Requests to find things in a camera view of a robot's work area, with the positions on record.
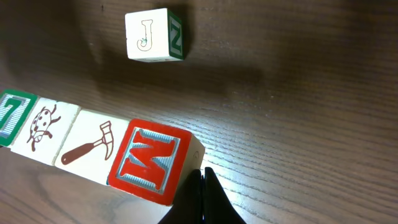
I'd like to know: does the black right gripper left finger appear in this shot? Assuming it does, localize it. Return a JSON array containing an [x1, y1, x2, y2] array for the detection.
[[159, 169, 203, 224]]

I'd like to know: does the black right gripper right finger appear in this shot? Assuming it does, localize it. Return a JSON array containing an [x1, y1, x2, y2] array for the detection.
[[202, 167, 246, 224]]

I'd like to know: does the red letter M block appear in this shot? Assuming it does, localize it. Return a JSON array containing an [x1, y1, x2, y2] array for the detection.
[[108, 119, 205, 206]]

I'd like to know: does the white hammer block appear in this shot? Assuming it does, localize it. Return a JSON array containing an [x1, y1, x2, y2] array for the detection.
[[55, 110, 130, 185]]

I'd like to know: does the green number 7 block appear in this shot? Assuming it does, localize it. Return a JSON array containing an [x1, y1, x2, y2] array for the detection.
[[1, 89, 38, 147]]

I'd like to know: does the white block with drawing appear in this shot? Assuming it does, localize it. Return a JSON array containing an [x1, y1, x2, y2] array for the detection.
[[125, 8, 184, 63]]

